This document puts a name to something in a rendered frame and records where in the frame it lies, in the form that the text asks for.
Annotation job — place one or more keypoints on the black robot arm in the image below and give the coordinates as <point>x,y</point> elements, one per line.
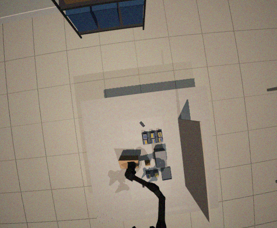
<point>130,175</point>

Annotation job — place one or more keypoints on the beige flat panel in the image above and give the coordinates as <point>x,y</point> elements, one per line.
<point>194,163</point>

